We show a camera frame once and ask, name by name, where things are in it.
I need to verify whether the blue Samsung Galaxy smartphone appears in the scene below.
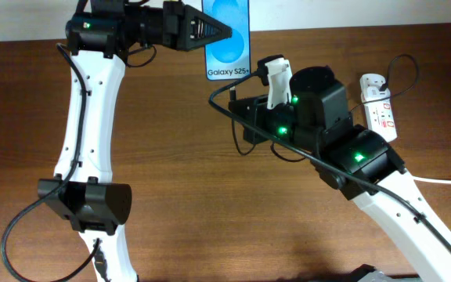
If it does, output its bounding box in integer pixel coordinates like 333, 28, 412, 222
201, 0, 251, 81

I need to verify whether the white USB wall charger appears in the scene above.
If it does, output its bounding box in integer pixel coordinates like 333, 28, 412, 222
361, 86, 391, 104

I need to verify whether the black USB charging cable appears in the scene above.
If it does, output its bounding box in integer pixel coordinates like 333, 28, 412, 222
228, 53, 420, 163

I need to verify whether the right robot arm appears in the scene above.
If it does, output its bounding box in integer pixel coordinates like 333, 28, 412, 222
227, 67, 451, 281

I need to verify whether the white power strip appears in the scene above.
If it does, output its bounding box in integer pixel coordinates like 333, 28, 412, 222
359, 74, 397, 143

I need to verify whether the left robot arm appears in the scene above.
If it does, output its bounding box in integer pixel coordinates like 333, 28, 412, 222
38, 0, 233, 281

